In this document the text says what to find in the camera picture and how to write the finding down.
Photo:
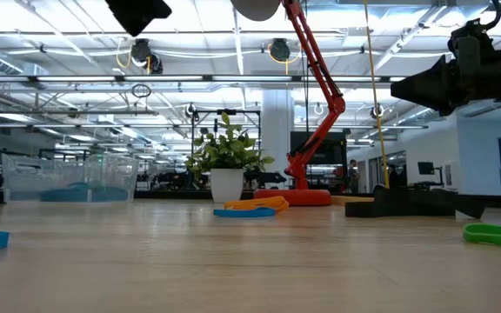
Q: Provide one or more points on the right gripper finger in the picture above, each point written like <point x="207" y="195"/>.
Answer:
<point x="445" y="107"/>
<point x="433" y="82"/>

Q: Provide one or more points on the tan rubber band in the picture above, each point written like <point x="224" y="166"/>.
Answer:
<point x="350" y="200"/>

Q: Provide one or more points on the long blue rubber band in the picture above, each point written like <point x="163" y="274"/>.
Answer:
<point x="109" y="195"/>

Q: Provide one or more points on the orange rubber band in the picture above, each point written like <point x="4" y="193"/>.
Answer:
<point x="259" y="202"/>

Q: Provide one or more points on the small blue rubber band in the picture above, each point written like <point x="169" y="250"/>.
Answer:
<point x="244" y="213"/>

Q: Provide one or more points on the green rubber band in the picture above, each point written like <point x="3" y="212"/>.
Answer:
<point x="494" y="235"/>

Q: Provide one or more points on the clear plastic bin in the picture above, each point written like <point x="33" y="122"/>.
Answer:
<point x="24" y="174"/>

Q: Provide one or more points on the small monitor on stand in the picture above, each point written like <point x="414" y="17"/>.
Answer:
<point x="425" y="168"/>

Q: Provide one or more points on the person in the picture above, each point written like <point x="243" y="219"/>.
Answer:
<point x="393" y="176"/>
<point x="353" y="174"/>

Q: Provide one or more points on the large black television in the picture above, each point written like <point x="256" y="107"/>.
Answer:
<point x="337" y="150"/>

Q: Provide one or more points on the red desk lamp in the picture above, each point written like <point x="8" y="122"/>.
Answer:
<point x="315" y="61"/>

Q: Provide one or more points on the black metal rack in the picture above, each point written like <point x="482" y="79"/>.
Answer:
<point x="237" y="111"/>

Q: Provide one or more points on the green plant in white pot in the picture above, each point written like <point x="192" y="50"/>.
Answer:
<point x="226" y="182"/>

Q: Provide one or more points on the black table frame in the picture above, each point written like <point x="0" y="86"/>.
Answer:
<point x="181" y="195"/>

